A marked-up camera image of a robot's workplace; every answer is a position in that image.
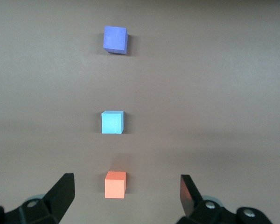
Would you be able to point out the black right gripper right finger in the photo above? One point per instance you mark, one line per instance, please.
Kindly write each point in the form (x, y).
(191, 198)

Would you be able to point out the orange foam block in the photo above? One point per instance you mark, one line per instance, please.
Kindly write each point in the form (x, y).
(114, 186)

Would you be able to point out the purple foam block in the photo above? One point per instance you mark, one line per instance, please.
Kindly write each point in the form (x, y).
(114, 38)

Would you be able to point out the light blue foam block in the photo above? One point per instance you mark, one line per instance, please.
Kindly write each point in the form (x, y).
(111, 123)

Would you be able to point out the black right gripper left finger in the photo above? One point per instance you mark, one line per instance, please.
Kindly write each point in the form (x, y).
(53, 203)

